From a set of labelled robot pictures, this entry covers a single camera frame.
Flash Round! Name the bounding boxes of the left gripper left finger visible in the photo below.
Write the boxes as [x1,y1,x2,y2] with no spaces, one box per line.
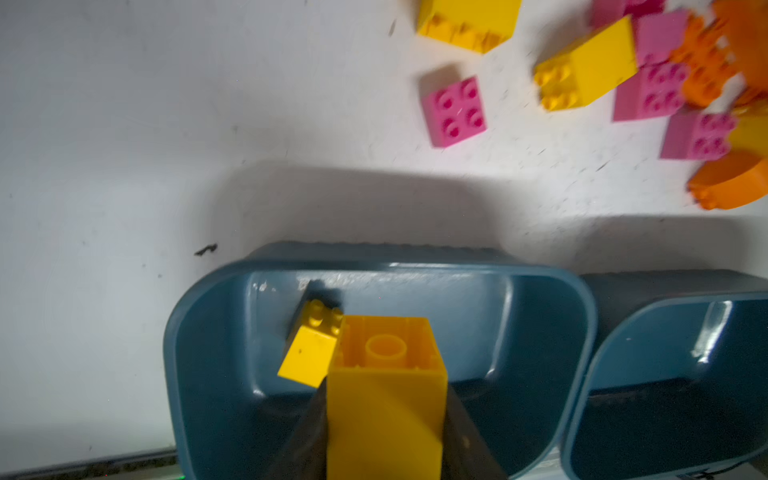
[264,380,328,480]

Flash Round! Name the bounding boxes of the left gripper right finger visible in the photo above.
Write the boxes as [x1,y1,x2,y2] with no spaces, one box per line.
[441,386,508,480]

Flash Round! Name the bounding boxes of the yellow tall lego brick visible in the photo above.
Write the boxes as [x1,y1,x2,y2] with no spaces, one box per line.
[326,316,448,479]

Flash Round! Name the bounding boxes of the yellow square lego brick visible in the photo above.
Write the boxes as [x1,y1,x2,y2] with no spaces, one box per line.
[533,16,639,112]

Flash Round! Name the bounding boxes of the near left teal bin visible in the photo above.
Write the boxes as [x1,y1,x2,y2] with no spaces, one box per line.
[163,242,597,479]

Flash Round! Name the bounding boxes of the teal bin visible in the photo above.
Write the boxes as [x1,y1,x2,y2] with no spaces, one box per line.
[163,242,597,479]
[561,270,767,479]

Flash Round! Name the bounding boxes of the near right teal bin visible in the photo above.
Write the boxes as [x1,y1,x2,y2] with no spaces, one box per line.
[561,270,767,479]

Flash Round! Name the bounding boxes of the yellow small lego brick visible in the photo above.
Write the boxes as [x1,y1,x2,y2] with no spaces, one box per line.
[728,104,768,157]

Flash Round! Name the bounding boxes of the orange long lego brick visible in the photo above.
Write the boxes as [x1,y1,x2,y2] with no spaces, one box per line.
[712,0,767,109]

